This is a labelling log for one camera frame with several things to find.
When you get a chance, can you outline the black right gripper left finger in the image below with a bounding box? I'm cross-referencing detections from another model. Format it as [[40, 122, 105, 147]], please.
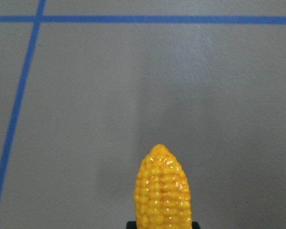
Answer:
[[126, 221, 137, 229]]

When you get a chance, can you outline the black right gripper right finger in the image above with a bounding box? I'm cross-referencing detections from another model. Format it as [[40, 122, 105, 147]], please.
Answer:
[[192, 221, 201, 229]]

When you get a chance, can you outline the yellow corn cob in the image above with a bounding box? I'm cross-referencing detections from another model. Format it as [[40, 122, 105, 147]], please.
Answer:
[[133, 144, 192, 229]]

